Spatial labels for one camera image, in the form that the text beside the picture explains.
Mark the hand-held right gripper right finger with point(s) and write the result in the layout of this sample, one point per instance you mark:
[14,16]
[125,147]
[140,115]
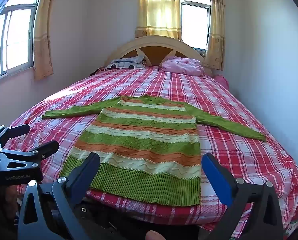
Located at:
[217,180]

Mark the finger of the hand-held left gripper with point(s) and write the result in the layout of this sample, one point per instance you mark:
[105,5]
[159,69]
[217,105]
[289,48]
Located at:
[42,148]
[14,131]

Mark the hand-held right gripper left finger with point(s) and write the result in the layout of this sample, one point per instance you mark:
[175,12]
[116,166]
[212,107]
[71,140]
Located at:
[84,177]

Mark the green orange striped sweater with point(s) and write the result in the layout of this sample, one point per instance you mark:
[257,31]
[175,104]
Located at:
[144,145]

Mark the person's right hand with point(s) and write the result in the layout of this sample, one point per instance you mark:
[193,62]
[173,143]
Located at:
[154,235]

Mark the bed with red plaid sheet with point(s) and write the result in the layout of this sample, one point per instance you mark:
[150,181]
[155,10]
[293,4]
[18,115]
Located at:
[239,155]

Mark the yellow curtain at side window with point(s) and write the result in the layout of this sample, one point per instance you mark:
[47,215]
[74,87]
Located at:
[42,42]

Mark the large side window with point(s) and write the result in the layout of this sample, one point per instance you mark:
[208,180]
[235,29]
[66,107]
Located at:
[16,37]

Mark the dark cloth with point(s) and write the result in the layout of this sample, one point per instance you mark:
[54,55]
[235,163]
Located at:
[97,71]

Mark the pink cloth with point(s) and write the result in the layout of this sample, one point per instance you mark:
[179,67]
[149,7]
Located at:
[221,81]

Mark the grey patterned pillow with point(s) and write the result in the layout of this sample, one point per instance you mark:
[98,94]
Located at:
[125,63]

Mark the pink pillow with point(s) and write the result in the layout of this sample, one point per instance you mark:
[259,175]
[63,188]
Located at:
[182,66]

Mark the cream wooden headboard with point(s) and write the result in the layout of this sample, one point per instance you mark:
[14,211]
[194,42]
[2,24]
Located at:
[154,48]

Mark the narrow yellow curtain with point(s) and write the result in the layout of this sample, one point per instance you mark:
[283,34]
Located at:
[215,30]

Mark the window behind headboard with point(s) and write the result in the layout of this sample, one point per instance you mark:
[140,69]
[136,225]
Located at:
[195,25]

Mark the sunlit yellow curtain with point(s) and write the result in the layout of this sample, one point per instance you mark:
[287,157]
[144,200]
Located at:
[159,10]

